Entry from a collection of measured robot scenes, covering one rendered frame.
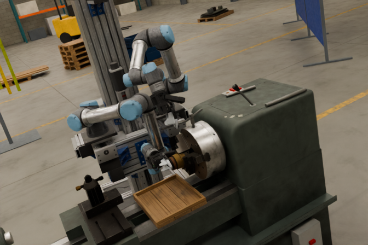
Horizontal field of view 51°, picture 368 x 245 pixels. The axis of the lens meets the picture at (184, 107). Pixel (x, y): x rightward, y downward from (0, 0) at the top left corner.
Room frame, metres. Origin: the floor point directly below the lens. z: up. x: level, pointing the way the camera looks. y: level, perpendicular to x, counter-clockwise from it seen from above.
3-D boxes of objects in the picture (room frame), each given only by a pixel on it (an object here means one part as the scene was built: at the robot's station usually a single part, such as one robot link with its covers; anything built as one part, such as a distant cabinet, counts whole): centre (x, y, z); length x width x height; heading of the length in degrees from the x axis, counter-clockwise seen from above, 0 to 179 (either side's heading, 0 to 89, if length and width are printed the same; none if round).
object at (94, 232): (1.74, 0.55, 0.95); 0.43 x 0.18 x 0.04; 23
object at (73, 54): (11.36, 2.42, 0.36); 1.26 x 0.86 x 0.73; 126
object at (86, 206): (1.81, 0.55, 1.00); 0.20 x 0.10 x 0.05; 113
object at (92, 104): (2.43, 0.61, 1.33); 0.13 x 0.12 x 0.14; 155
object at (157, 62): (9.21, 0.70, 0.39); 1.20 x 0.80 x 0.79; 123
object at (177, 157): (1.92, 0.11, 1.08); 0.09 x 0.09 x 0.09; 23
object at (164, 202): (1.87, 0.21, 0.89); 0.36 x 0.30 x 0.04; 23
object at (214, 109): (2.15, -0.39, 1.06); 0.59 x 0.48 x 0.39; 113
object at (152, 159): (1.99, 0.22, 1.08); 0.12 x 0.09 x 0.08; 22
